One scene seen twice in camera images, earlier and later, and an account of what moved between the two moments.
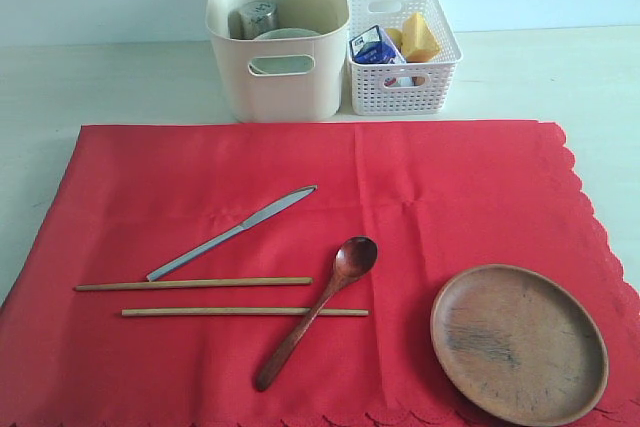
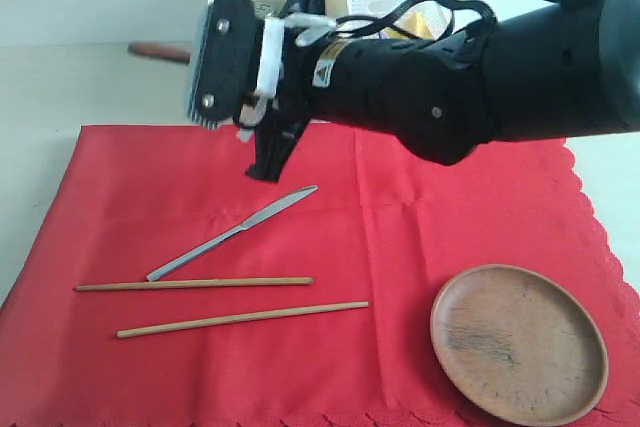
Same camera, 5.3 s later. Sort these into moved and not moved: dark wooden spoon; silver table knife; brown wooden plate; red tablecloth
Moved: dark wooden spoon
Not moved: brown wooden plate; silver table knife; red tablecloth
